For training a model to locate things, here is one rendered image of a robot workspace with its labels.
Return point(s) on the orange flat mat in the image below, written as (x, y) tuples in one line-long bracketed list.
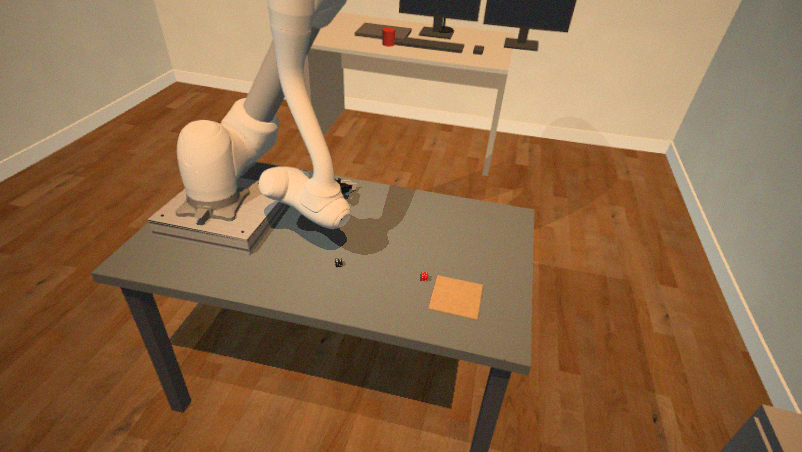
[(456, 297)]

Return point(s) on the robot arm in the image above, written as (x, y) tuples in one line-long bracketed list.
[(210, 162)]

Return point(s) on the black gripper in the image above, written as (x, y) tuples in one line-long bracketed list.
[(346, 185)]

